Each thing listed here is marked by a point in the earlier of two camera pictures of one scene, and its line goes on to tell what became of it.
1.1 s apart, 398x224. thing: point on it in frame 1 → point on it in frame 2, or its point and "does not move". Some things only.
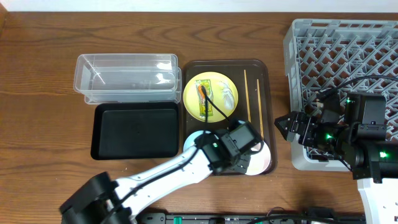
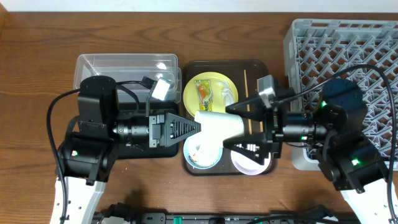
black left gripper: [241, 163] → [156, 130]
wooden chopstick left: [247, 96] does not move
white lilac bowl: [259, 163] does not move
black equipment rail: [314, 215] does not move
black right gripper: [308, 133] → [273, 129]
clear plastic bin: [128, 78] does not move
